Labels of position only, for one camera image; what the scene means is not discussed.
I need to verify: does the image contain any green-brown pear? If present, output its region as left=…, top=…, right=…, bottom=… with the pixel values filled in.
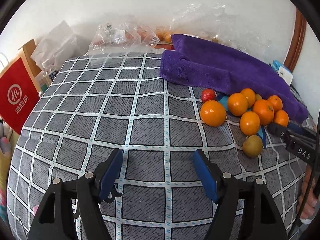
left=242, top=135, right=263, bottom=158

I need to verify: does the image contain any brown door frame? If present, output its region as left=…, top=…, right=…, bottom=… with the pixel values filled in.
left=284, top=9, right=307, bottom=72

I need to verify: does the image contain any large orange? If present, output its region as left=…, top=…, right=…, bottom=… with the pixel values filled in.
left=200, top=100, right=226, bottom=127

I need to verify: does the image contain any white plastic bag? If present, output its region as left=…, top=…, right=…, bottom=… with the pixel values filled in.
left=31, top=21, right=79, bottom=72

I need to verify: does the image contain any purple towel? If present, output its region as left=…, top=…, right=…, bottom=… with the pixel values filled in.
left=159, top=34, right=309, bottom=124

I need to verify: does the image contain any white blue box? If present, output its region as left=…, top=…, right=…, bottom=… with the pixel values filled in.
left=271, top=60, right=293, bottom=86

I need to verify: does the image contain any orange mandarin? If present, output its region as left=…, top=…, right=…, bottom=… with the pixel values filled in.
left=227, top=93, right=248, bottom=116
left=273, top=109, right=289, bottom=127
left=240, top=88, right=255, bottom=108
left=252, top=99, right=274, bottom=126
left=267, top=95, right=283, bottom=112
left=240, top=111, right=260, bottom=136

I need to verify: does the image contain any red paper bag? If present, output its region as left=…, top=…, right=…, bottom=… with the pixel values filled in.
left=1, top=56, right=40, bottom=134

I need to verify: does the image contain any cardboard box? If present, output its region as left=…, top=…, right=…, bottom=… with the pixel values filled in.
left=17, top=39, right=41, bottom=92

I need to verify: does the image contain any clear plastic bag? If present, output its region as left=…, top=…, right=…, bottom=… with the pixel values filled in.
left=170, top=3, right=271, bottom=60
left=88, top=21, right=160, bottom=55

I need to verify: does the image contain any small red fruit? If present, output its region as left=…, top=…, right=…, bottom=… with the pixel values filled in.
left=201, top=88, right=216, bottom=103

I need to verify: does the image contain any right hand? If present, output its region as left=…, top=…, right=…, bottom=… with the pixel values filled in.
left=297, top=165, right=318, bottom=219

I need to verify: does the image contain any clear plastic bag left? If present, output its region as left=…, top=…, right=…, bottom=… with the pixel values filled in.
left=88, top=21, right=160, bottom=55

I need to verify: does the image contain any clear plastic bag right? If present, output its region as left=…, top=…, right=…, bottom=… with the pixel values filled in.
left=170, top=3, right=271, bottom=60

